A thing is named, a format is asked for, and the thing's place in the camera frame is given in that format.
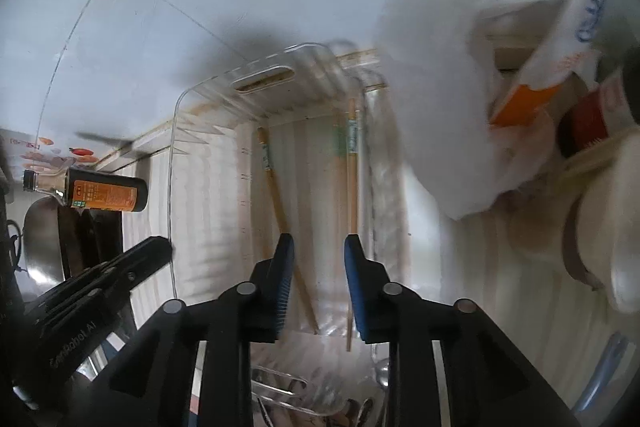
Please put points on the dark bottle red label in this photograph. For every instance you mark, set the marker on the dark bottle red label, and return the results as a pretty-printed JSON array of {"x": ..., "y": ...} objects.
[{"x": 595, "y": 117}]

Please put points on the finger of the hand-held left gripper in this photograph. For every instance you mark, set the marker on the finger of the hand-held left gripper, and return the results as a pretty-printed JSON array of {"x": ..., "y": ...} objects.
[{"x": 145, "y": 257}]

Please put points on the orange and white carton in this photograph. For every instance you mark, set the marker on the orange and white carton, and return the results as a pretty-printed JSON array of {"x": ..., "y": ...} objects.
[{"x": 542, "y": 77}]

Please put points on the dark sauce bottle orange label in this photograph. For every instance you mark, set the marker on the dark sauce bottle orange label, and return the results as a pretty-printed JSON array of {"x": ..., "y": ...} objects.
[{"x": 102, "y": 194}]

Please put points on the clear plastic organizer tray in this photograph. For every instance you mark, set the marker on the clear plastic organizer tray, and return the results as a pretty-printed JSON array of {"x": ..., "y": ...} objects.
[{"x": 215, "y": 187}]

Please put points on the printed wall sticker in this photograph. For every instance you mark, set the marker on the printed wall sticker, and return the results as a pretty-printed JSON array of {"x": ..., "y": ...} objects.
[{"x": 47, "y": 154}]

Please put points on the blue tube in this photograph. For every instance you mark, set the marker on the blue tube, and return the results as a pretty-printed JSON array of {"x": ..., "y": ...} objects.
[{"x": 602, "y": 372}]

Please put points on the metal wok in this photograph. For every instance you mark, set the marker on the metal wok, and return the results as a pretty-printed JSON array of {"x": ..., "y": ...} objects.
[{"x": 42, "y": 242}]

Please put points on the white round jar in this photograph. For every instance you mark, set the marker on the white round jar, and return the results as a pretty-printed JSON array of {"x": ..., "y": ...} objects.
[{"x": 607, "y": 227}]

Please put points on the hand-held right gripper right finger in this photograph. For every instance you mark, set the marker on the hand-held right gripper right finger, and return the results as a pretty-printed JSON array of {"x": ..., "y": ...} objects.
[{"x": 356, "y": 287}]

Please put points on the white plastic bag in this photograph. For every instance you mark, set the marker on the white plastic bag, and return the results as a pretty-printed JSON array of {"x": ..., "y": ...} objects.
[{"x": 430, "y": 82}]

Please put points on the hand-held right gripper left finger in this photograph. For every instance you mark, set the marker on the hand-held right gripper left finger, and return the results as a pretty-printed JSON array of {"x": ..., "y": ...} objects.
[{"x": 281, "y": 279}]

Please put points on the metal spoon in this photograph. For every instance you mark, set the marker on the metal spoon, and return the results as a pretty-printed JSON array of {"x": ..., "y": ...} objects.
[{"x": 382, "y": 379}]

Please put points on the wooden chopstick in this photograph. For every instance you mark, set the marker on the wooden chopstick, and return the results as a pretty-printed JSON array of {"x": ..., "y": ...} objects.
[
  {"x": 353, "y": 187},
  {"x": 274, "y": 197}
]

